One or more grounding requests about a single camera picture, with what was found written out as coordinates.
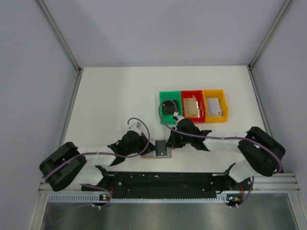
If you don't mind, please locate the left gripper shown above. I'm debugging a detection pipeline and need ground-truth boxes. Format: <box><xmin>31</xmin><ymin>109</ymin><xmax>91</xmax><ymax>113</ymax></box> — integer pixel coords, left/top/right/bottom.
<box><xmin>126</xmin><ymin>132</ymin><xmax>157</xmax><ymax>155</ymax></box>

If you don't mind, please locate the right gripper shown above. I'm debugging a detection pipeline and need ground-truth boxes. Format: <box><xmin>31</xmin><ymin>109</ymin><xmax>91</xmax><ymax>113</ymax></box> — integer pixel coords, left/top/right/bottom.
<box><xmin>166</xmin><ymin>126</ymin><xmax>193</xmax><ymax>148</ymax></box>

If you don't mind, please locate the brown leather card holder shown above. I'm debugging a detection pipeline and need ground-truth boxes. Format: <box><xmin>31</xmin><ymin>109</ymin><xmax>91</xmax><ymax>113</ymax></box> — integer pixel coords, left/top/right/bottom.
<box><xmin>141</xmin><ymin>147</ymin><xmax>172</xmax><ymax>159</ymax></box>

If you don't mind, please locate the black credit card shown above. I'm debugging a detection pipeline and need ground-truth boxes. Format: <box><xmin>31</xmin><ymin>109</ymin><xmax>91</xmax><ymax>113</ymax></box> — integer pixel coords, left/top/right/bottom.
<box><xmin>155</xmin><ymin>140</ymin><xmax>167</xmax><ymax>158</ymax></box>

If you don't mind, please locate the green plastic bin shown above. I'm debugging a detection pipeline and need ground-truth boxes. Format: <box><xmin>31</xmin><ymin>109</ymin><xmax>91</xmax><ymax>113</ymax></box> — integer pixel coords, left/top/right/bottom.
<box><xmin>159</xmin><ymin>91</ymin><xmax>183</xmax><ymax>125</ymax></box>

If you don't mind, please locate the yellow plastic bin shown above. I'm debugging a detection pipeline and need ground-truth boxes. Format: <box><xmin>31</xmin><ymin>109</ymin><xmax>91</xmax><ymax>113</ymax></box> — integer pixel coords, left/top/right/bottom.
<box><xmin>202</xmin><ymin>89</ymin><xmax>228</xmax><ymax>123</ymax></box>

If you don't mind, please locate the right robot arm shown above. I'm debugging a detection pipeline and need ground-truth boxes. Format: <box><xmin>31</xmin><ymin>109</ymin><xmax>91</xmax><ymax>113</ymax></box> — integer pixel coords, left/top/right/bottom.
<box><xmin>167</xmin><ymin>112</ymin><xmax>285</xmax><ymax>190</ymax></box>

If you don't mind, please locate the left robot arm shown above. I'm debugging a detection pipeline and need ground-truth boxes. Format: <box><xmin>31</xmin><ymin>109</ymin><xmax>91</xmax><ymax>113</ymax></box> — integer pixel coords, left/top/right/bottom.
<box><xmin>39</xmin><ymin>118</ymin><xmax>156</xmax><ymax>192</ymax></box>

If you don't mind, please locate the black cards stack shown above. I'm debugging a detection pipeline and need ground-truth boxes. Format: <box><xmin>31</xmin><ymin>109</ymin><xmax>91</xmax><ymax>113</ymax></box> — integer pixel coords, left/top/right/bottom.
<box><xmin>162</xmin><ymin>100</ymin><xmax>180</xmax><ymax>115</ymax></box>

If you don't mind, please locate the gold cards stack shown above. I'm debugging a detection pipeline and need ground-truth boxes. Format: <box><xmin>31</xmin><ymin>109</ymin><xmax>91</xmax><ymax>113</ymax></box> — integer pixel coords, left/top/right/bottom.
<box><xmin>183</xmin><ymin>97</ymin><xmax>201</xmax><ymax>118</ymax></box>

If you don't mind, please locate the silver cards stack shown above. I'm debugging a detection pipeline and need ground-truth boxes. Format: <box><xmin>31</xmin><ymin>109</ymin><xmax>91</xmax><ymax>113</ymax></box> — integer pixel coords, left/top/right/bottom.
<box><xmin>206</xmin><ymin>98</ymin><xmax>223</xmax><ymax>117</ymax></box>

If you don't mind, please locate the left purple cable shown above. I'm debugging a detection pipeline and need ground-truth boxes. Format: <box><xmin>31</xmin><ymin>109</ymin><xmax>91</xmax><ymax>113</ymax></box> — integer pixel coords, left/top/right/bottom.
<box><xmin>44</xmin><ymin>117</ymin><xmax>151</xmax><ymax>209</ymax></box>

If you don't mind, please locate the purple cable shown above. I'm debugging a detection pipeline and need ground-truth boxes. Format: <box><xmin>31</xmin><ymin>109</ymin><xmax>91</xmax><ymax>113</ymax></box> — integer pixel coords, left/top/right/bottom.
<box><xmin>44</xmin><ymin>117</ymin><xmax>151</xmax><ymax>209</ymax></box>
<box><xmin>158</xmin><ymin>100</ymin><xmax>283</xmax><ymax>209</ymax></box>

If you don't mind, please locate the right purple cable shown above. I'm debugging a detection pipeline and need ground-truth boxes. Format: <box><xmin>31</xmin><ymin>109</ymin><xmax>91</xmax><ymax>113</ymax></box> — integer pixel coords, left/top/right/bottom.
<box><xmin>158</xmin><ymin>100</ymin><xmax>283</xmax><ymax>209</ymax></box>

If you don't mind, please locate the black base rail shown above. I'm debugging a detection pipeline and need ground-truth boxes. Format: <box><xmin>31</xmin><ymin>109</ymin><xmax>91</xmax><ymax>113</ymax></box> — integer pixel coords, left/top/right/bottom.
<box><xmin>96</xmin><ymin>172</ymin><xmax>243</xmax><ymax>199</ymax></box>

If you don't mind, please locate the grey cable duct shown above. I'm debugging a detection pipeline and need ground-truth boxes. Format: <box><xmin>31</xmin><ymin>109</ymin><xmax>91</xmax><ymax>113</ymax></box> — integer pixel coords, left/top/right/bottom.
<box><xmin>48</xmin><ymin>194</ymin><xmax>229</xmax><ymax>204</ymax></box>

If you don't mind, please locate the aluminium frame profile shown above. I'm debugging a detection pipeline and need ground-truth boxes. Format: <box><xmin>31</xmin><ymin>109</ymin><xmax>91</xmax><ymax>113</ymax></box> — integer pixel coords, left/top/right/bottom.
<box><xmin>35</xmin><ymin>0</ymin><xmax>82</xmax><ymax>72</ymax></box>

